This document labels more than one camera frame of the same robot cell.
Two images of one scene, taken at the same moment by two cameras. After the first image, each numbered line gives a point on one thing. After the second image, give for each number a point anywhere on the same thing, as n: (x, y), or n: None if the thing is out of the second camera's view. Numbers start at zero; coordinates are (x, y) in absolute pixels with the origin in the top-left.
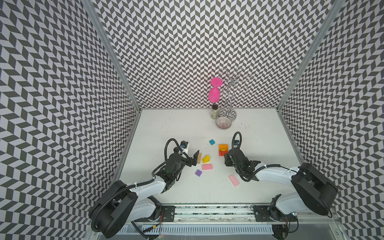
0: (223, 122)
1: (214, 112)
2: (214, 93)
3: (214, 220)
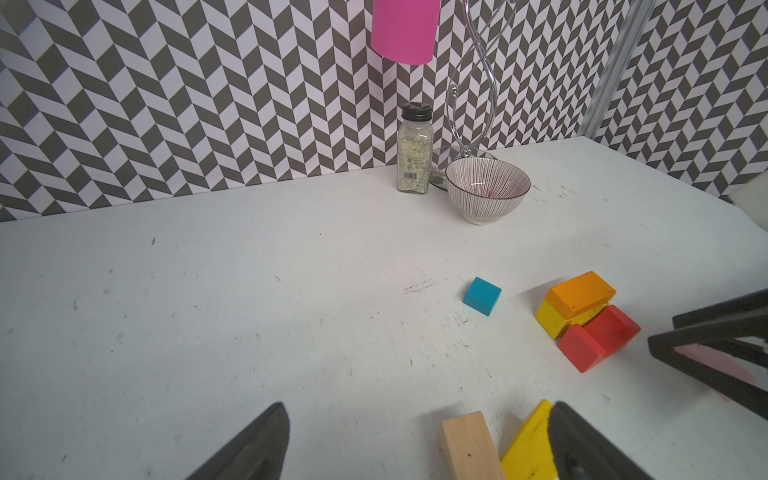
0: (485, 189)
1: (415, 149)
2: (406, 31)
3: None
